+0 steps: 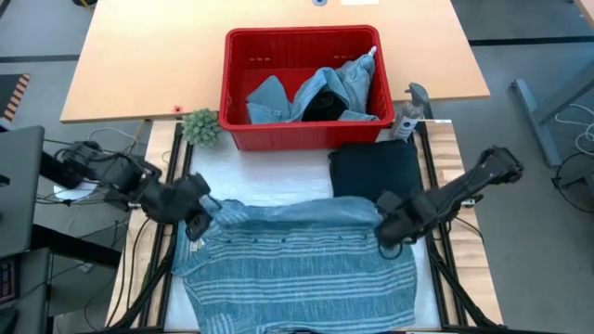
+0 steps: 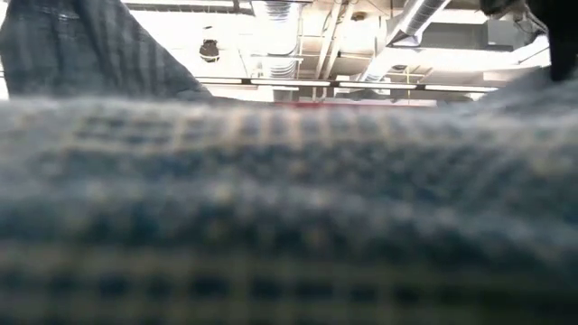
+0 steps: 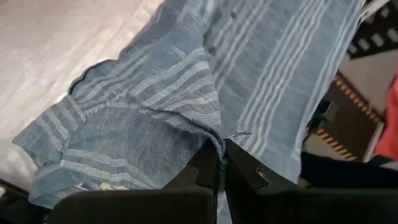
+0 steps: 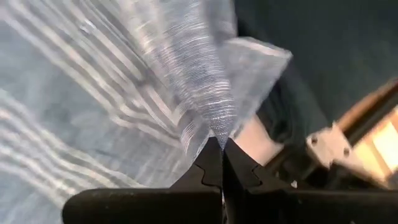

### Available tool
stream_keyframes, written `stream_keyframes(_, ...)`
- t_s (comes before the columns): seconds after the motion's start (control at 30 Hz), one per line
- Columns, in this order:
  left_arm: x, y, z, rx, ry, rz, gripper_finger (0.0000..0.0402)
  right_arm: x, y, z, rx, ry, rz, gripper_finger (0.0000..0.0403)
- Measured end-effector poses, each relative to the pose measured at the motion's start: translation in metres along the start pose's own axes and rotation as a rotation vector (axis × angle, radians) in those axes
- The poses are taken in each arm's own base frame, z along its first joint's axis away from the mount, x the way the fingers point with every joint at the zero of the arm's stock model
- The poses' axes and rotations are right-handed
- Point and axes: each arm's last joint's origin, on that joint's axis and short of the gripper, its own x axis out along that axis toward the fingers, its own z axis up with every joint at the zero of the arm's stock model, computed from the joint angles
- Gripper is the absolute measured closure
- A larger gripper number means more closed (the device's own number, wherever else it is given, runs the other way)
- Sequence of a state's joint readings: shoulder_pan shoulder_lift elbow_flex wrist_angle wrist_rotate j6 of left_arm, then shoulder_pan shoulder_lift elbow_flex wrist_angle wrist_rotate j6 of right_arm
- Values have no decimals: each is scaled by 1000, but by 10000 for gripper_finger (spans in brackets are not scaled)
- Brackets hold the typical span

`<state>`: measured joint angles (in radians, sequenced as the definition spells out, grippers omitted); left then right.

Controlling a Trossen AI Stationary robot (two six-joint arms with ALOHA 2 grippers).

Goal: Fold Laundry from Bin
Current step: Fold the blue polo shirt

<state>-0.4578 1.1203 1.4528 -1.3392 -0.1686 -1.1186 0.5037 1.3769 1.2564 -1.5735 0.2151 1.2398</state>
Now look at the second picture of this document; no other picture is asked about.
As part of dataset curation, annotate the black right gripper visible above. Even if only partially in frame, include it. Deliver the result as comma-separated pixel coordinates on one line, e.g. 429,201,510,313
526,0,578,83

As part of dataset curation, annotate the blue white striped shirt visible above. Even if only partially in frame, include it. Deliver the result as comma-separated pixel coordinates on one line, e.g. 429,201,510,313
0,0,578,325

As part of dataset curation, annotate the red plastic laundry bin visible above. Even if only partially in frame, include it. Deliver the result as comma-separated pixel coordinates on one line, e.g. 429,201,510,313
275,99,438,108

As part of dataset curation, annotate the long ceiling light bar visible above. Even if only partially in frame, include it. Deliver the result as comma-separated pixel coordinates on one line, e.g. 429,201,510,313
196,76,500,94

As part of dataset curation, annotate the black round ceiling fixture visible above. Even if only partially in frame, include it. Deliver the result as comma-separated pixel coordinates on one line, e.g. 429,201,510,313
199,39,221,63

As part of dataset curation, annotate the silver ventilation duct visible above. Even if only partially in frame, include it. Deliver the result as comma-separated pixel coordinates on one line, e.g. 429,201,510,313
360,0,452,82

